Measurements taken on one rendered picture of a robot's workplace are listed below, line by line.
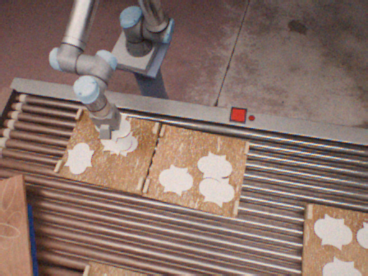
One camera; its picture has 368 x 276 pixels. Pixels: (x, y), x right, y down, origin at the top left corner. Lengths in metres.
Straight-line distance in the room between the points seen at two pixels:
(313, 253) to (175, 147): 0.71
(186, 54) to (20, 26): 1.75
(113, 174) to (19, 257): 0.47
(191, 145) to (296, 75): 1.62
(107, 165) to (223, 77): 1.56
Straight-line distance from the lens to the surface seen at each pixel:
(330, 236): 1.33
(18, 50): 3.34
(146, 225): 1.28
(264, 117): 1.43
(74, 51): 1.06
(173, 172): 1.27
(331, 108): 2.67
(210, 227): 1.26
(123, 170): 1.33
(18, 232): 1.34
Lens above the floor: 2.17
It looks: 68 degrees down
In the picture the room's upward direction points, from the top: 10 degrees counter-clockwise
